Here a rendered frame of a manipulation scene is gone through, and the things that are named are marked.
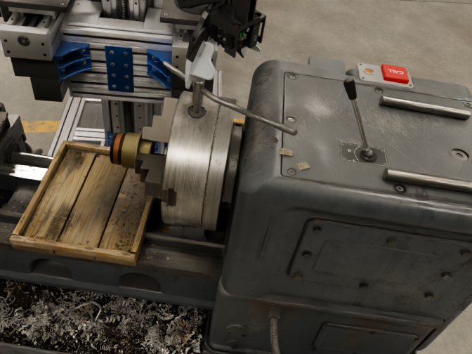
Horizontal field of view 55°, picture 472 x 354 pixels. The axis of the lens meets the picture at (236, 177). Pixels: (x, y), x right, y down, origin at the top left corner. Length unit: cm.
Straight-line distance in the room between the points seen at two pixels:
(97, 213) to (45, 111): 183
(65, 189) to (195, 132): 49
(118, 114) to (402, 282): 127
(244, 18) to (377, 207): 41
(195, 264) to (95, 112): 161
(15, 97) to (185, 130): 228
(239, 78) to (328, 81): 224
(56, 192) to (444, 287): 98
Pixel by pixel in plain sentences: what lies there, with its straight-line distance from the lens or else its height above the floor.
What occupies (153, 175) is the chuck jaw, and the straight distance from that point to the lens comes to 100.
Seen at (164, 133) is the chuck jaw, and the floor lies 113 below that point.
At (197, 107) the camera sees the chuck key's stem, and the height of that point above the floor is 125.
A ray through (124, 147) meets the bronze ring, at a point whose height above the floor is 111.
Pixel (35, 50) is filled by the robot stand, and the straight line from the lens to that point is 152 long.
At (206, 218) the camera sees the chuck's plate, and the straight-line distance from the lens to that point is 99.
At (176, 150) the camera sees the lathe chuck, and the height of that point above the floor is 120.
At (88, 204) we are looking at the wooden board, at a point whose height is 88.
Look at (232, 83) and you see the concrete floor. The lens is 327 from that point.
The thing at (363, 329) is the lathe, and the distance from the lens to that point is 127.
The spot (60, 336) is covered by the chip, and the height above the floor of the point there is 57.
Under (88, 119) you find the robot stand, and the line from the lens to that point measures 259.
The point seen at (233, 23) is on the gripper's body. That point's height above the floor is 149.
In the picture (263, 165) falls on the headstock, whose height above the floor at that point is 125.
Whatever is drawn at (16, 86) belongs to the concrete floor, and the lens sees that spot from 326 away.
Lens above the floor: 184
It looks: 46 degrees down
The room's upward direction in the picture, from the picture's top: 10 degrees clockwise
